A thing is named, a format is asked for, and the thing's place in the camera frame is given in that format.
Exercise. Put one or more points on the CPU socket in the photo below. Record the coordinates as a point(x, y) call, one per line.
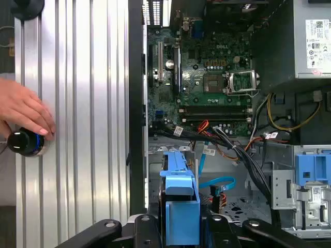
point(213, 84)

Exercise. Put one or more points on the person's hand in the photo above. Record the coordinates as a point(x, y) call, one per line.
point(20, 103)

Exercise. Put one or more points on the white expansion slot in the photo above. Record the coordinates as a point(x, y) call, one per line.
point(161, 62)

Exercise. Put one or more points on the silver coin battery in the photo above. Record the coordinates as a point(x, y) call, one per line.
point(169, 64)

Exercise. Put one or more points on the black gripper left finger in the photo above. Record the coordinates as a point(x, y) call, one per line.
point(144, 232)

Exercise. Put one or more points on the metal socket cover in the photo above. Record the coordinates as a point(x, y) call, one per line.
point(243, 91)

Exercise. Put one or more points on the black round foot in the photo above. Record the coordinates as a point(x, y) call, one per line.
point(28, 9)

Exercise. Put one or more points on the blue plastic bay latch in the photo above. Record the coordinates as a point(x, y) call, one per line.
point(302, 165)

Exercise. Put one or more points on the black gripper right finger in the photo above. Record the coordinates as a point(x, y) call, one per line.
point(219, 232)

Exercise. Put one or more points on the grey metal drive cage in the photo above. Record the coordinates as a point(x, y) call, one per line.
point(280, 188)

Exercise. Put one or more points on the hard disk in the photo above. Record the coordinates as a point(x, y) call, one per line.
point(181, 219)

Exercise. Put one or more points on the green motherboard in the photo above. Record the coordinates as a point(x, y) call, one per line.
point(196, 100)

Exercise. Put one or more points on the black expansion slot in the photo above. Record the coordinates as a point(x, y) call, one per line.
point(177, 69)
point(150, 67)

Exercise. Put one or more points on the black RAM slot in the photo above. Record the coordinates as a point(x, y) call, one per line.
point(214, 109)
point(214, 118)

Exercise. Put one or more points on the open black PC case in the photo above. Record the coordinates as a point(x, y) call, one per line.
point(135, 103)

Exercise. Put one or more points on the grey power supply unit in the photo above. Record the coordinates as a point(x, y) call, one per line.
point(300, 38)

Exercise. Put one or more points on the black plastic air shroud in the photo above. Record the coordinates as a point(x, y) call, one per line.
point(274, 51)

